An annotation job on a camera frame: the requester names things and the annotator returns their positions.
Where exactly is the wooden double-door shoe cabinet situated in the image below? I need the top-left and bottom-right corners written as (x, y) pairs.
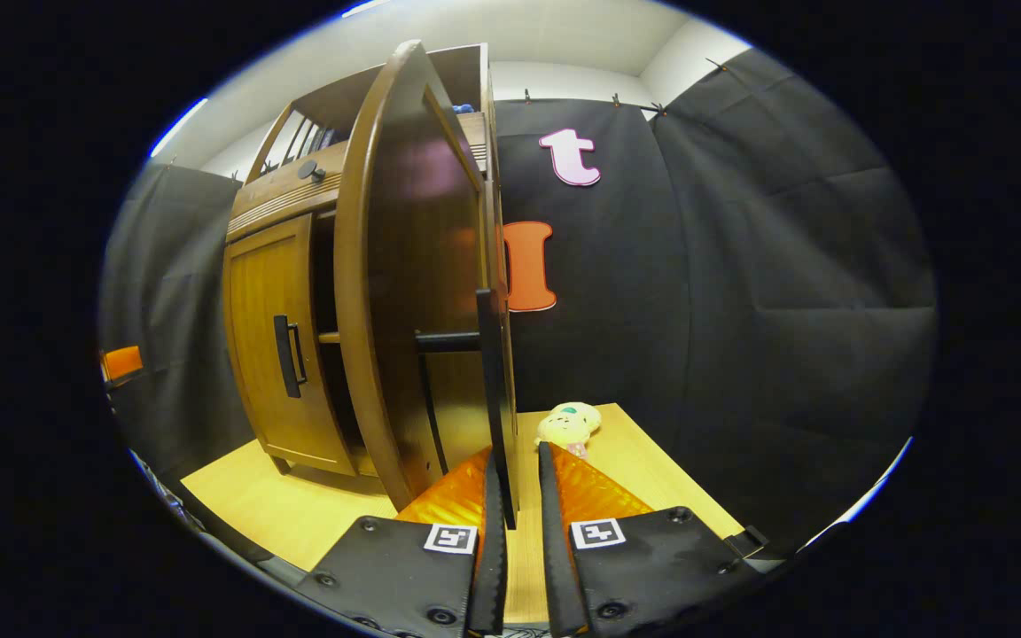
top-left (222, 40), bottom-right (516, 515)

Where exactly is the yellow plush toy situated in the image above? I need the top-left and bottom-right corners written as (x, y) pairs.
top-left (535, 401), bottom-right (603, 459)

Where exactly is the black backdrop cloth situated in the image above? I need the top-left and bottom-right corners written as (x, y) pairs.
top-left (98, 49), bottom-right (937, 555)

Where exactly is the black bar door handle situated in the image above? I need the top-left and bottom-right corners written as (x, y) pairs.
top-left (273, 315), bottom-right (308, 399)
top-left (415, 288), bottom-right (520, 531)

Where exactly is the wooden shoe cabinet door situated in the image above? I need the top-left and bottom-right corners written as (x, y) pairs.
top-left (222, 213), bottom-right (356, 478)
top-left (333, 40), bottom-right (520, 531)

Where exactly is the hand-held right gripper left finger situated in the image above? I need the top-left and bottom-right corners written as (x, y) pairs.
top-left (296, 446), bottom-right (510, 637)

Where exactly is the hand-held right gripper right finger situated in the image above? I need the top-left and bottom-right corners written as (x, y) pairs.
top-left (537, 441), bottom-right (764, 637)

